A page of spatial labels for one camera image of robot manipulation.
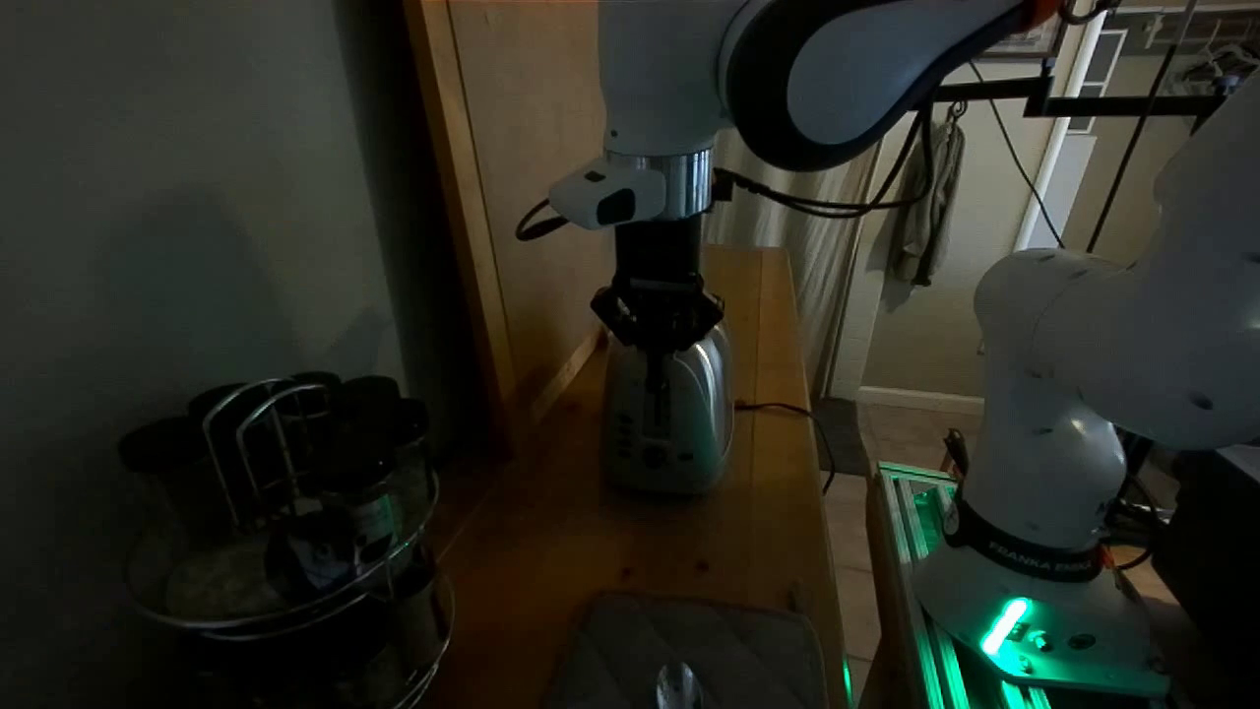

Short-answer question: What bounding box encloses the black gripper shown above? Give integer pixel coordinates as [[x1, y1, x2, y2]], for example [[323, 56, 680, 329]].
[[592, 216, 723, 347]]

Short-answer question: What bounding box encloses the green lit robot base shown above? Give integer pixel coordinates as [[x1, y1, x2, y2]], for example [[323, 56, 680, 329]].
[[867, 461, 1172, 709]]

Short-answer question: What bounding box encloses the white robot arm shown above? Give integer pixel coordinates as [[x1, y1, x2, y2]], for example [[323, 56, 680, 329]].
[[600, 0, 1260, 580]]

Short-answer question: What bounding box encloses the wooden door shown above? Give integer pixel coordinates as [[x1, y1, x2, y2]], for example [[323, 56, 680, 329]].
[[401, 0, 611, 443]]

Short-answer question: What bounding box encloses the grey quilted pot lid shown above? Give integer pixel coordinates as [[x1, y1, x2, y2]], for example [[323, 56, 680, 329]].
[[544, 595, 831, 709]]

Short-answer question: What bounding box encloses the toaster power cord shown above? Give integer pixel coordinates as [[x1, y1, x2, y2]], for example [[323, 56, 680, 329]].
[[730, 394, 843, 498]]

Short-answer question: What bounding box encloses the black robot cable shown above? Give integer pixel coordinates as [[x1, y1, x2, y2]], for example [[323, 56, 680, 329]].
[[513, 112, 936, 243]]

